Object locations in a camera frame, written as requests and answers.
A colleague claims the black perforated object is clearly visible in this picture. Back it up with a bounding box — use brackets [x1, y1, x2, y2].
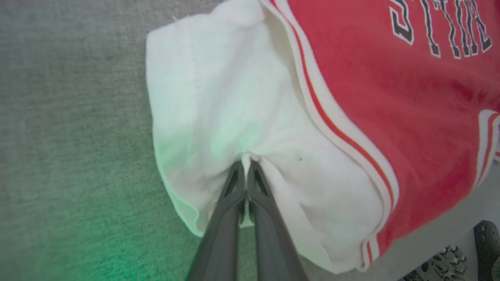
[473, 220, 500, 281]

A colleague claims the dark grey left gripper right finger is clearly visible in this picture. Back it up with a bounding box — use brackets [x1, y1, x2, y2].
[247, 160, 310, 281]

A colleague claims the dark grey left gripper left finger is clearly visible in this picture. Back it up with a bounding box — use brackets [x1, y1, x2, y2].
[187, 160, 246, 281]

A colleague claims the red white jersey garment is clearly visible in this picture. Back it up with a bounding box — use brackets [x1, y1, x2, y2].
[146, 0, 500, 274]

